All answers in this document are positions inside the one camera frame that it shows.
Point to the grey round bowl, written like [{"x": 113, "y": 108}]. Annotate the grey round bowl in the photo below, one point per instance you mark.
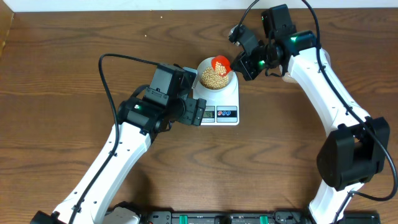
[{"x": 207, "y": 63}]

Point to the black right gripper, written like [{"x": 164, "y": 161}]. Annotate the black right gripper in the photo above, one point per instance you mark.
[{"x": 244, "y": 66}]

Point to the white digital kitchen scale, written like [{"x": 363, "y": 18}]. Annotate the white digital kitchen scale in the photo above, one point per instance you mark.
[{"x": 222, "y": 106}]

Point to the soybeans in bowl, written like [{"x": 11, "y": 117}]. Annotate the soybeans in bowl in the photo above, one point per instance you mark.
[{"x": 211, "y": 80}]

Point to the clear plastic container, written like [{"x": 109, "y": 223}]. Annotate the clear plastic container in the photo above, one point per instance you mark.
[{"x": 287, "y": 77}]

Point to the red plastic measuring scoop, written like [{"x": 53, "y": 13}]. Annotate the red plastic measuring scoop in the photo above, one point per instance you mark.
[{"x": 221, "y": 65}]

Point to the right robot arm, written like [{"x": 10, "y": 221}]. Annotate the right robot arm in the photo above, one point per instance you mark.
[{"x": 355, "y": 149}]

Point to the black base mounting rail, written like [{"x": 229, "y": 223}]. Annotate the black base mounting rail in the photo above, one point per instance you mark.
[{"x": 242, "y": 217}]

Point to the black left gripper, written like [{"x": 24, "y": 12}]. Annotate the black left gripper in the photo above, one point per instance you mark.
[{"x": 193, "y": 111}]

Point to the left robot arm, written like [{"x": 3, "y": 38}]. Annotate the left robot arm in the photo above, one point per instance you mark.
[{"x": 149, "y": 111}]

